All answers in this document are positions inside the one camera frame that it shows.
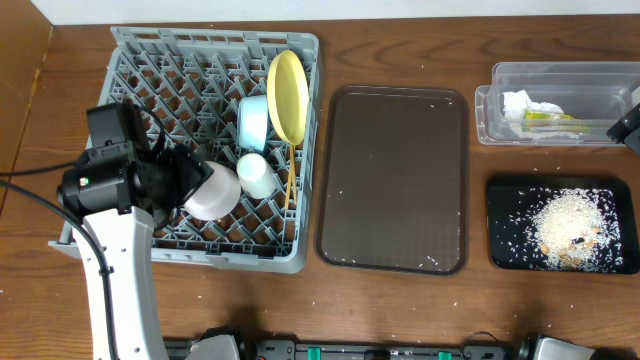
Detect brown serving tray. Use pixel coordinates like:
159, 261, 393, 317
316, 85, 469, 276

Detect pink saucer plate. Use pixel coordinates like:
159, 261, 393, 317
184, 161, 241, 221

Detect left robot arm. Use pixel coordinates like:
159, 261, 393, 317
57, 103, 214, 359

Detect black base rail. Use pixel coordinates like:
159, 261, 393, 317
164, 327, 513, 360

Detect grey plastic dish rack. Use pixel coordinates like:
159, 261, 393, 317
48, 26, 321, 275

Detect yellow plate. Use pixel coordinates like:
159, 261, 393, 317
267, 50, 310, 145

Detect white napkin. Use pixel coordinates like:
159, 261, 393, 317
502, 90, 583, 140

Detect white rice food scraps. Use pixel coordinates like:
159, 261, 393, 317
498, 187, 624, 273

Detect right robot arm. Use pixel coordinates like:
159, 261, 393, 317
513, 105, 639, 360

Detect clear plastic bin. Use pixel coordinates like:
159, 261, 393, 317
475, 62, 639, 146

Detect wooden chopstick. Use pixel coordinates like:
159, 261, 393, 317
289, 144, 298, 206
284, 143, 295, 213

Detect black plastic bin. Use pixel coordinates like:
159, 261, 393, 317
487, 175, 639, 275

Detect light blue bowl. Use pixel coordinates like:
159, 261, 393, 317
238, 95, 269, 153

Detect orange snack wrapper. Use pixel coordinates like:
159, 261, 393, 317
522, 110, 591, 135

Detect cream white cup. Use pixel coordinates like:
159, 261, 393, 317
236, 153, 277, 199

